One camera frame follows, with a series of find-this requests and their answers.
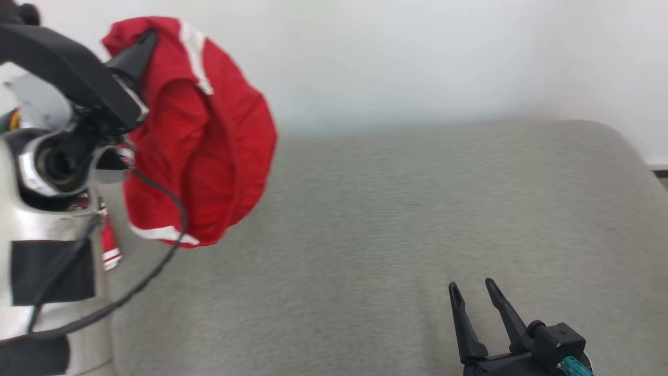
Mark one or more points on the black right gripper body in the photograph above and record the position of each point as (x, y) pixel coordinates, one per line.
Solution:
(511, 365)

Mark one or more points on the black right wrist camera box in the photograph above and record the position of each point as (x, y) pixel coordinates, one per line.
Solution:
(556, 342)

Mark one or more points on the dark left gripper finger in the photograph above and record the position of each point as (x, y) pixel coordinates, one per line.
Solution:
(134, 57)

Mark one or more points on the red shorts with white stripe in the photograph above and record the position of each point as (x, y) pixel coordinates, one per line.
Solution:
(209, 156)

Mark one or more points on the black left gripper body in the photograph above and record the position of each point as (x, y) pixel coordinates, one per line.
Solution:
(73, 73)

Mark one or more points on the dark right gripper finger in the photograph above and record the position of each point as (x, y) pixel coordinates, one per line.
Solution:
(511, 321)
(465, 334)

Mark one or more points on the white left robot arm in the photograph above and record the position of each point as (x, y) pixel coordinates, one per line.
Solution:
(47, 224)

